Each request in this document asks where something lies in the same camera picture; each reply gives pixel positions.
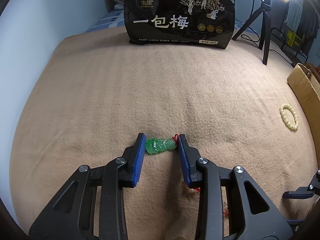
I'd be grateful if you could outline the yellow bead bracelet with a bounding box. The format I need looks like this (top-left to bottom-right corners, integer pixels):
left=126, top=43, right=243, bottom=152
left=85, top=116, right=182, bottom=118
left=279, top=102, right=299, bottom=131

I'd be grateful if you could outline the green jade pendant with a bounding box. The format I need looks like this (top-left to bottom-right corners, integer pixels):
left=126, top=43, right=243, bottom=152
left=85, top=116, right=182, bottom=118
left=145, top=138, right=176, bottom=155

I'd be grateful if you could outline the cardboard box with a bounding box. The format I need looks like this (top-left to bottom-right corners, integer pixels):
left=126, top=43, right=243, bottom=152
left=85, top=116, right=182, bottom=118
left=287, top=63, right=320, bottom=166

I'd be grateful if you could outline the yellow box on rack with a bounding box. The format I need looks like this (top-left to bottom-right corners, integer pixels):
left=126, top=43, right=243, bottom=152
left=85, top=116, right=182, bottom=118
left=286, top=29, right=305, bottom=48

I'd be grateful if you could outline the black clothes rack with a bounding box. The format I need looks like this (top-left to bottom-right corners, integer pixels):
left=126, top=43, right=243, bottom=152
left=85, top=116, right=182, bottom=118
left=272, top=0, right=319, bottom=66

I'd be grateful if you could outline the black tripod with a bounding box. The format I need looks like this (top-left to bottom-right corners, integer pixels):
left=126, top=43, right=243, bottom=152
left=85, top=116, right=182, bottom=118
left=231, top=0, right=273, bottom=66

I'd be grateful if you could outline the black snack bag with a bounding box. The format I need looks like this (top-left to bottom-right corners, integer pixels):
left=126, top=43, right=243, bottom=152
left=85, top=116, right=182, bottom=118
left=124, top=0, right=235, bottom=49

